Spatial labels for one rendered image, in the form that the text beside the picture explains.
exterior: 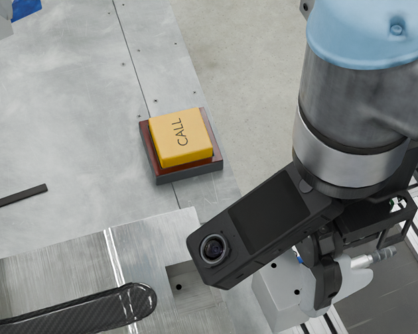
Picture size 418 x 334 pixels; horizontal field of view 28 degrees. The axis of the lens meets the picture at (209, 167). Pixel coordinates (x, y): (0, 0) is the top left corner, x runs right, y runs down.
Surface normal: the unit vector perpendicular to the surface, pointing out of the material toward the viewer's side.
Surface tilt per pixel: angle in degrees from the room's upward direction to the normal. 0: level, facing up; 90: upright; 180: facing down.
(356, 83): 88
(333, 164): 90
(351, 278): 79
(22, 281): 2
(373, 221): 0
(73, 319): 5
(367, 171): 91
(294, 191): 33
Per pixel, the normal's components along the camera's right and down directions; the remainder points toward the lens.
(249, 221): -0.48, -0.26
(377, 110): -0.51, 0.76
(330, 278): 0.33, 0.46
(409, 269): 0.01, -0.54
